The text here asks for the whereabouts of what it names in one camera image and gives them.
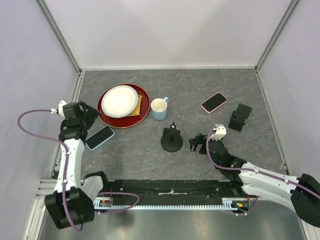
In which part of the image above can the white paper plate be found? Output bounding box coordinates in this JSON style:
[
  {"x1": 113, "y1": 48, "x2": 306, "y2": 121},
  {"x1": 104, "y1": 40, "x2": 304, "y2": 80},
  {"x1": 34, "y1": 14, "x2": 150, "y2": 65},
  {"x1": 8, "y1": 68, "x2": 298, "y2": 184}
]
[{"x1": 101, "y1": 85, "x2": 139, "y2": 118}]

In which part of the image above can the black round phone stand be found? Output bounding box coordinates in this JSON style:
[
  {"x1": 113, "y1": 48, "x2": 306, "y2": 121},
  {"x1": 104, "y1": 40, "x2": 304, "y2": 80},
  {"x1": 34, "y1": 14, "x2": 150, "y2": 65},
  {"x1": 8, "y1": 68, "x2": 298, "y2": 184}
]
[{"x1": 160, "y1": 122, "x2": 183, "y2": 153}]

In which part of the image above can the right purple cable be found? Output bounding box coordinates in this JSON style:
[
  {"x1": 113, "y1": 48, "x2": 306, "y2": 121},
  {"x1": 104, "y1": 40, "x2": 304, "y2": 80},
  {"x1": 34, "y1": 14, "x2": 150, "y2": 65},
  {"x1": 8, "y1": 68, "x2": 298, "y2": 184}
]
[{"x1": 206, "y1": 128, "x2": 320, "y2": 198}]

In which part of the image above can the red round tray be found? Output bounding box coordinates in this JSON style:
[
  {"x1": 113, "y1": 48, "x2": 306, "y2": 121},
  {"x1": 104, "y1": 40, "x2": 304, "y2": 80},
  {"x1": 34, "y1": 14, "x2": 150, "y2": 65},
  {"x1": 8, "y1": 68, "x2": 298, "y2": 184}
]
[{"x1": 97, "y1": 83, "x2": 151, "y2": 129}]

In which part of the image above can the yellow sponge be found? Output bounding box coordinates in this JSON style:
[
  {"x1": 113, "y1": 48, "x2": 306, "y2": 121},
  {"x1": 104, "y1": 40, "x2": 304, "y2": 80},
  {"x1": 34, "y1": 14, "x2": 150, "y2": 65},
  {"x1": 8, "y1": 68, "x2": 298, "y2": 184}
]
[{"x1": 127, "y1": 95, "x2": 142, "y2": 117}]

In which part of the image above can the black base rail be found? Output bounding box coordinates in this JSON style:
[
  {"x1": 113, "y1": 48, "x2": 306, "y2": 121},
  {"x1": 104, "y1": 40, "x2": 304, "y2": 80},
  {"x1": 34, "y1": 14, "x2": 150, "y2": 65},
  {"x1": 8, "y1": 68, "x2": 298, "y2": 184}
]
[{"x1": 95, "y1": 179, "x2": 256, "y2": 213}]

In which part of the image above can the blue case phone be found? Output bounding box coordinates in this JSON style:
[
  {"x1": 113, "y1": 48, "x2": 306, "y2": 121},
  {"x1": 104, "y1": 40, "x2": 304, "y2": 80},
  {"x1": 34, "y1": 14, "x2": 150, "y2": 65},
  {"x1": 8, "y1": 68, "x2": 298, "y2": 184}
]
[{"x1": 85, "y1": 125, "x2": 115, "y2": 151}]

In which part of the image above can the pink case phone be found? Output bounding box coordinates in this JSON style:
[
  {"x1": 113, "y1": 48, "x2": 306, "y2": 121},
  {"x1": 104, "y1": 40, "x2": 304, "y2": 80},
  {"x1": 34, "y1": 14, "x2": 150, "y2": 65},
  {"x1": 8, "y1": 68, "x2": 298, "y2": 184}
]
[{"x1": 200, "y1": 92, "x2": 228, "y2": 114}]

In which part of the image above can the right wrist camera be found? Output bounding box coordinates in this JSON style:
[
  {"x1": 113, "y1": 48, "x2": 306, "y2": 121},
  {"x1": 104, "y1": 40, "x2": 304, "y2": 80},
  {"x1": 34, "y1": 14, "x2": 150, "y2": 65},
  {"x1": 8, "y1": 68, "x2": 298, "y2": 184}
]
[{"x1": 208, "y1": 124, "x2": 227, "y2": 141}]

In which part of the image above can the light blue mug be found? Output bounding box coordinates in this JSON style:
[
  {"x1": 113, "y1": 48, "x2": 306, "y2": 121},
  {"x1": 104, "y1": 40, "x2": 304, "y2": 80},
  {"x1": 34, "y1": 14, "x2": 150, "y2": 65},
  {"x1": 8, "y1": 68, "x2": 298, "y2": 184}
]
[{"x1": 150, "y1": 97, "x2": 169, "y2": 121}]

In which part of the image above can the purple cable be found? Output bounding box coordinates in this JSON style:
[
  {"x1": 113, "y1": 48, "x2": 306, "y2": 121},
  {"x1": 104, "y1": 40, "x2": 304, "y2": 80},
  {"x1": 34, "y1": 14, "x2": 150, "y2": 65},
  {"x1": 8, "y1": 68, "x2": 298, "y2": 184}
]
[
  {"x1": 206, "y1": 128, "x2": 320, "y2": 198},
  {"x1": 16, "y1": 109, "x2": 85, "y2": 233}
]

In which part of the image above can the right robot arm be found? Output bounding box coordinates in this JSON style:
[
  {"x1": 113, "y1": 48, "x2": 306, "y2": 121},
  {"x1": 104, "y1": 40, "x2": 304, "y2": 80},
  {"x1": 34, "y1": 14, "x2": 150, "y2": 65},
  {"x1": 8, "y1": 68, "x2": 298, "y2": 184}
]
[{"x1": 189, "y1": 134, "x2": 320, "y2": 227}]

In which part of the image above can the black folding phone stand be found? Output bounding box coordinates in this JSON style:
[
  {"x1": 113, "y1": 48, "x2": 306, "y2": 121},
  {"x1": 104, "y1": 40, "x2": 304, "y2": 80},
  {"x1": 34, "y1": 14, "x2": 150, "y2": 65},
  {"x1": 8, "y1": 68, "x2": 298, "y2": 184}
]
[{"x1": 228, "y1": 103, "x2": 253, "y2": 132}]

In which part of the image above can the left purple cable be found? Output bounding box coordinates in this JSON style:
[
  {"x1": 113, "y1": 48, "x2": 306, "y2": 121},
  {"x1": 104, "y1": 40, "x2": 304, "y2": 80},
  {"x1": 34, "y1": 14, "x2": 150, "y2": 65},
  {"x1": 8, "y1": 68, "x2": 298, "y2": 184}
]
[{"x1": 16, "y1": 109, "x2": 85, "y2": 233}]

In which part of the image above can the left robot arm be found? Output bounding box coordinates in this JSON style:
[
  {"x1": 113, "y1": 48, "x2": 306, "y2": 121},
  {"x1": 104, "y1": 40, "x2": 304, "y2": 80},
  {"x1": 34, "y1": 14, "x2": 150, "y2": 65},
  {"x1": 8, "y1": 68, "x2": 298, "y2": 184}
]
[{"x1": 44, "y1": 100, "x2": 110, "y2": 232}]

